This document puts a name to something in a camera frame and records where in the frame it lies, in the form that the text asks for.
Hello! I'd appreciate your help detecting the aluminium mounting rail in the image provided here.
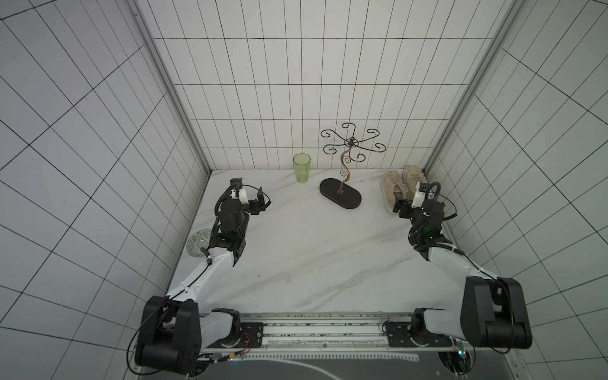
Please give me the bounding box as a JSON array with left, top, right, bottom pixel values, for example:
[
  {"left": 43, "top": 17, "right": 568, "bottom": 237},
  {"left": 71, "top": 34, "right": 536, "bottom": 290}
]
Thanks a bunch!
[{"left": 202, "top": 312, "right": 473, "bottom": 359}]

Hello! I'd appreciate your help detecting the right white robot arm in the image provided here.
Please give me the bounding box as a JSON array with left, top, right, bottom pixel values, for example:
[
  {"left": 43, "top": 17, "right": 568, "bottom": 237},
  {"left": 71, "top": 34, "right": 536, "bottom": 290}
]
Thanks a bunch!
[{"left": 393, "top": 182, "right": 533, "bottom": 352}]

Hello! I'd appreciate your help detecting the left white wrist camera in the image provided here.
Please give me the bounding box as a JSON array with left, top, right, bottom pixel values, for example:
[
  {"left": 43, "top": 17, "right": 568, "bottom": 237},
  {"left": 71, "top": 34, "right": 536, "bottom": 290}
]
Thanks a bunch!
[{"left": 237, "top": 188, "right": 249, "bottom": 205}]

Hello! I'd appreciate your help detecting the beige lace-up shoe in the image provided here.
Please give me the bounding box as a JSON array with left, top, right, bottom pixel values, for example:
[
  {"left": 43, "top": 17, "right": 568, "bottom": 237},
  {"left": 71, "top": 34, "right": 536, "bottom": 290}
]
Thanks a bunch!
[{"left": 381, "top": 170, "right": 409, "bottom": 214}]

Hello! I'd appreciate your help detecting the green plastic cup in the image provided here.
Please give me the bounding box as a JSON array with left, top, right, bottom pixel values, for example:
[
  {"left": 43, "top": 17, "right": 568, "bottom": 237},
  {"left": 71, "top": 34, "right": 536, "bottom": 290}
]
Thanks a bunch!
[{"left": 293, "top": 153, "right": 311, "bottom": 183}]

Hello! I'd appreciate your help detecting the patterned ceramic bowl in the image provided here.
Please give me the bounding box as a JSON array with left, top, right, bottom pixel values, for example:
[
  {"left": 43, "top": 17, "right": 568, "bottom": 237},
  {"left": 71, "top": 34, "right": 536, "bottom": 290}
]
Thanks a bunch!
[{"left": 185, "top": 229, "right": 212, "bottom": 257}]

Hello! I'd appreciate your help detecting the metal jewelry stand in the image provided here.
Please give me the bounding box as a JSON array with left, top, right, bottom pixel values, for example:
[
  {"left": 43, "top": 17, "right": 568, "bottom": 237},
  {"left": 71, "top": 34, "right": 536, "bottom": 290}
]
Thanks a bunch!
[{"left": 319, "top": 122, "right": 387, "bottom": 210}]

